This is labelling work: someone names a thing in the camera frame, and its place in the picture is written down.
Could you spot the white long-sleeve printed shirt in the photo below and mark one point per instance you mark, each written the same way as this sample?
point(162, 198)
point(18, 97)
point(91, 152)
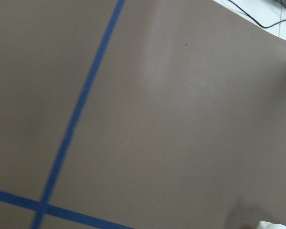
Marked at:
point(269, 225)

